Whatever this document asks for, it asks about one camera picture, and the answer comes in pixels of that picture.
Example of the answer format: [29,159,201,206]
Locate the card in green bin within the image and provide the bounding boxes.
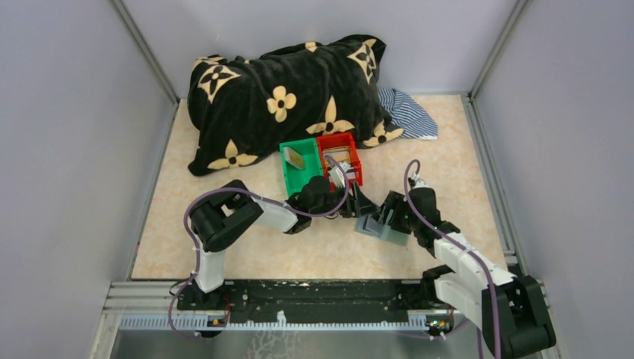
[282,147,305,171]

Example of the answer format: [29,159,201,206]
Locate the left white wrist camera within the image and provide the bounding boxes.
[328,162,357,188]

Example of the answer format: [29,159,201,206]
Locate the sage green card holder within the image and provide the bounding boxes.
[355,215,409,247]

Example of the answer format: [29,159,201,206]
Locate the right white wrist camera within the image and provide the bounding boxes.
[407,177,430,190]

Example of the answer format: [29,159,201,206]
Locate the black floral blanket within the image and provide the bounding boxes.
[187,34,404,177]

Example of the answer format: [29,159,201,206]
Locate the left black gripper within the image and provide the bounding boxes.
[311,181,382,219]

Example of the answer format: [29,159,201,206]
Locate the red plastic bin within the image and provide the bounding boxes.
[316,132,363,190]

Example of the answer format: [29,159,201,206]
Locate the green plastic bin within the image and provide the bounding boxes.
[279,138,323,195]

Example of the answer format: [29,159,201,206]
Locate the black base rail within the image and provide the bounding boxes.
[176,280,458,331]

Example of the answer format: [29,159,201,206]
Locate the blue striped cloth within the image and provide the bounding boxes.
[378,88,439,141]

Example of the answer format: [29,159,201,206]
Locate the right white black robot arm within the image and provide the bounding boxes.
[373,187,557,358]

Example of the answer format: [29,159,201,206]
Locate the cards in red bin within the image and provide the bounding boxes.
[322,146,352,162]

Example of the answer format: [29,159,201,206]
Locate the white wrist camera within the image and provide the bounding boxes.
[328,162,357,188]
[407,177,430,190]

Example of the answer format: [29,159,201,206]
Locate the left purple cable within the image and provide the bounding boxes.
[167,155,351,341]

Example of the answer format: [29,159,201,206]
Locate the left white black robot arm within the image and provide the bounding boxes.
[183,176,378,310]

